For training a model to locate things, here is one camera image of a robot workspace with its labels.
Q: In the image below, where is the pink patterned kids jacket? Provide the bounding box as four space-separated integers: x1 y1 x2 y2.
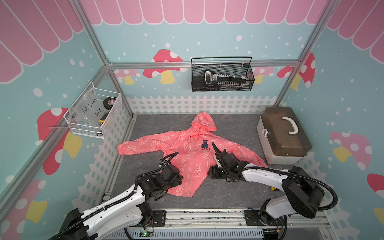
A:
118 112 266 197

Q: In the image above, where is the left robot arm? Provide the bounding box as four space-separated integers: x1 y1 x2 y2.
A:
52 164 183 240

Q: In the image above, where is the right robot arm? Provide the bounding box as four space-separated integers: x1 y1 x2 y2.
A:
208 150 339 226

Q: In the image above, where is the green circuit board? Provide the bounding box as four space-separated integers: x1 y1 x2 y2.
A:
139 230 154 238

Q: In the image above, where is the brown lidded toolbox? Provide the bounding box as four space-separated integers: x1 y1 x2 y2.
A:
257 107 313 165

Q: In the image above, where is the yellow tool in basket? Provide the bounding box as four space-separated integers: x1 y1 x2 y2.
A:
99 112 109 125

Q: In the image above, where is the socket wrench set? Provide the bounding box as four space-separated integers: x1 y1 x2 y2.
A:
203 71 249 89

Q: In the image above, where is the black tape roll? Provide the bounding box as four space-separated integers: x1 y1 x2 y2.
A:
103 97 117 111

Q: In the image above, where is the clear plastic labelled bag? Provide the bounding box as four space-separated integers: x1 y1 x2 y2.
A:
69 89 107 127

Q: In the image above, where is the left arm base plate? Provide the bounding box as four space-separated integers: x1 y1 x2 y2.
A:
140 211 167 227

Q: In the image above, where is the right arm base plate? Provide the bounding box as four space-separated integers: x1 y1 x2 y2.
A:
244 209 285 227

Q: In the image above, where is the black wire mesh basket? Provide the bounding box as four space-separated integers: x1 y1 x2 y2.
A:
191 57 255 92

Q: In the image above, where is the white wire basket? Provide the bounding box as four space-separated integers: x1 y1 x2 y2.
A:
64 83 125 139

